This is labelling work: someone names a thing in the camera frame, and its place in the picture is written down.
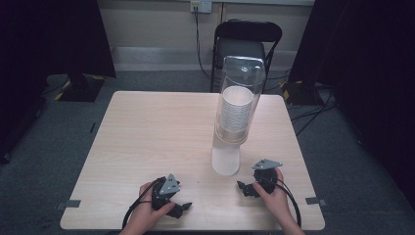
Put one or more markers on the black curtain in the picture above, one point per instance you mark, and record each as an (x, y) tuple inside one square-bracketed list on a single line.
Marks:
[(39, 49), (368, 65)]

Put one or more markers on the clear plastic cup dispenser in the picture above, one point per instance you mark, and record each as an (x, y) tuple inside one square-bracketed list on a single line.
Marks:
[(243, 75)]

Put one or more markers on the white wall socket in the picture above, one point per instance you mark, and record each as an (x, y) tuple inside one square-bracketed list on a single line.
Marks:
[(201, 5)]

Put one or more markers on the person's left hand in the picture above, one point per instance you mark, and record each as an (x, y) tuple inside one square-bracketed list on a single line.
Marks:
[(145, 213)]

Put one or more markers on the single white paper cup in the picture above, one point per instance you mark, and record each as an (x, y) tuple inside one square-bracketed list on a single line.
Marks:
[(225, 160)]

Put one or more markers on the grey tape strip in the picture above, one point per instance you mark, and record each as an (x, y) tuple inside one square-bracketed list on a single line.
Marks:
[(69, 204), (315, 201)]

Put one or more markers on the black folding chair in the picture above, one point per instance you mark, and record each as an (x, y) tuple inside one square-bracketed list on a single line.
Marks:
[(248, 32)]

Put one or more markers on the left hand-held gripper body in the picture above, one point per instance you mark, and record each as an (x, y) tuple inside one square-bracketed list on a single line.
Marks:
[(164, 192)]

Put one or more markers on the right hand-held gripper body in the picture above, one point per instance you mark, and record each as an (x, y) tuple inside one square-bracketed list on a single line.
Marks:
[(266, 178)]

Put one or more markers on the person's right hand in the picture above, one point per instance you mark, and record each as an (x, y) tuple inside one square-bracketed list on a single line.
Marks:
[(277, 202)]

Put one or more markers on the stack of white paper cups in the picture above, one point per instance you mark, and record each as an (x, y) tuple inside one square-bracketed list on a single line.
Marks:
[(235, 111)]

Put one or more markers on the black stand base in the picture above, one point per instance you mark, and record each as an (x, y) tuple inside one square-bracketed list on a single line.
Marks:
[(81, 88), (301, 93)]

